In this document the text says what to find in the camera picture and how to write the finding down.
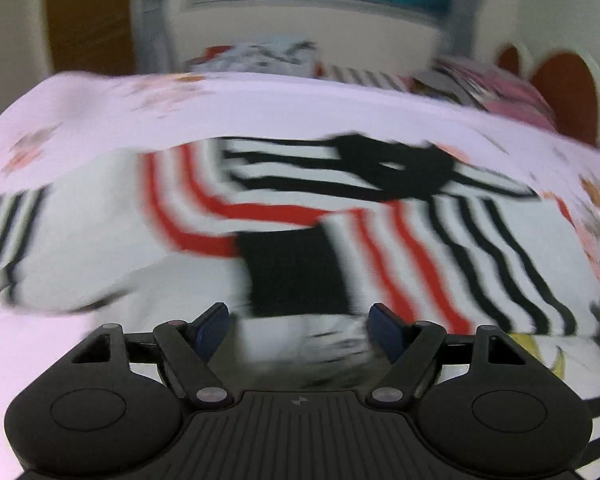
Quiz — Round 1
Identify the pink clothes pile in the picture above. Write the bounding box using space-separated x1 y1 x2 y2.
430 57 558 131

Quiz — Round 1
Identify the red black white striped sweater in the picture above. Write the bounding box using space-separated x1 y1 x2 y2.
0 132 600 376

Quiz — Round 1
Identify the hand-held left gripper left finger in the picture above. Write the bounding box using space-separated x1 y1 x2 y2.
68 302 231 409

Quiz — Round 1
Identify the striped grey white cloth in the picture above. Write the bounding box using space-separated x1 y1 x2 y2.
317 62 461 103

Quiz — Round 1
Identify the grey curtain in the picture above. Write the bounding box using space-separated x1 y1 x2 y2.
130 0 181 76
437 0 486 61

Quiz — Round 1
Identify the brown wooden door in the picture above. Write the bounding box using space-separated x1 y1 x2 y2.
42 0 136 77

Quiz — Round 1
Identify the red cloth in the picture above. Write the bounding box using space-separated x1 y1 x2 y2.
195 46 231 63

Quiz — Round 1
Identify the light blue printed garment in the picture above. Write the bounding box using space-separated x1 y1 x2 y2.
190 35 321 78

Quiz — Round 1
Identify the brown wooden headboard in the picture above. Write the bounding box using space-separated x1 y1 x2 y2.
495 42 600 151

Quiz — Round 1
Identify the pink floral bedsheet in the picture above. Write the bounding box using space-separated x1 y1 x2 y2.
0 71 600 480

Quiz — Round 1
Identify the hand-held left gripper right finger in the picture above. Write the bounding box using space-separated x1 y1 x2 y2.
367 302 532 409

